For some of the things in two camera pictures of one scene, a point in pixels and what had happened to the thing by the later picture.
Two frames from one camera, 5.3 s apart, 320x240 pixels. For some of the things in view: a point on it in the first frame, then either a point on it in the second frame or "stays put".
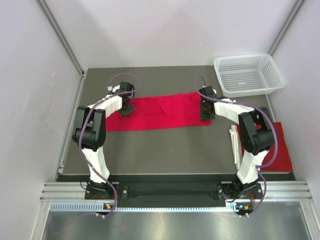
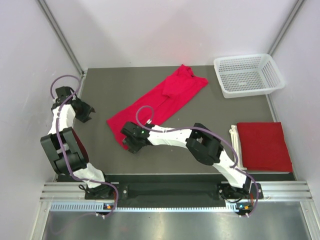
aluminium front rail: (75, 191) stays put
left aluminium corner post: (67, 42) stays put
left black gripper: (129, 110) → (84, 117)
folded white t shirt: (235, 136) stays put
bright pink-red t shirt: (162, 111) → (164, 97)
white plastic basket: (244, 75) stays put
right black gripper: (203, 116) → (133, 149)
